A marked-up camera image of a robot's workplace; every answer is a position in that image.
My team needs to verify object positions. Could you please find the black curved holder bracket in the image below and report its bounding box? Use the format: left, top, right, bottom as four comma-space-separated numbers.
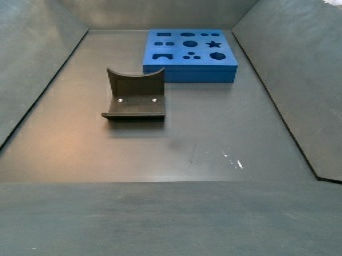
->
102, 69, 166, 120

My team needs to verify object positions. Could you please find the blue shape sorting block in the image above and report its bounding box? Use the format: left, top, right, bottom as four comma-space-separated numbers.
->
144, 29, 238, 83

